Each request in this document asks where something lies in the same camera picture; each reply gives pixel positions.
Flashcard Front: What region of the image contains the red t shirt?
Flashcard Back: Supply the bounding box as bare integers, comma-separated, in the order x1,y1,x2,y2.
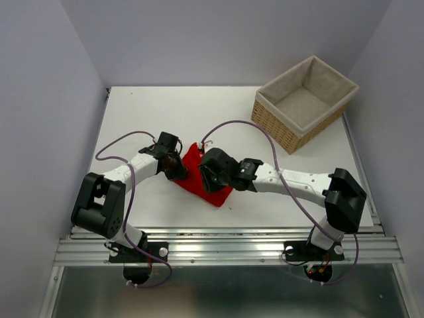
175,142,233,207

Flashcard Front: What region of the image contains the wicker basket with cloth liner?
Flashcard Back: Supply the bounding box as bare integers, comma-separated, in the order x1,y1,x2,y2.
251,56,359,154

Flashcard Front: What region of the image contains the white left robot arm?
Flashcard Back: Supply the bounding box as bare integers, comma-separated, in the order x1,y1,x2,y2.
71,151,187,261

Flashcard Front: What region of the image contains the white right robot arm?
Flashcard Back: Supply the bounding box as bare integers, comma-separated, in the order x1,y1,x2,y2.
199,148,367,258

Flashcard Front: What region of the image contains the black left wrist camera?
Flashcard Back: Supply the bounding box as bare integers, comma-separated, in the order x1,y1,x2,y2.
153,132,183,155

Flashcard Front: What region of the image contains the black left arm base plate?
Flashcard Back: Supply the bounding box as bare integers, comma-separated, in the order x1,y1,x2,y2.
104,231,169,264

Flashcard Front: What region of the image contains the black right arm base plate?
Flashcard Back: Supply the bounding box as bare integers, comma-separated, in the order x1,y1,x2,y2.
284,240,345,262

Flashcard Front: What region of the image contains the aluminium rail frame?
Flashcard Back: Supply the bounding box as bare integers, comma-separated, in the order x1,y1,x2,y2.
40,86,423,317

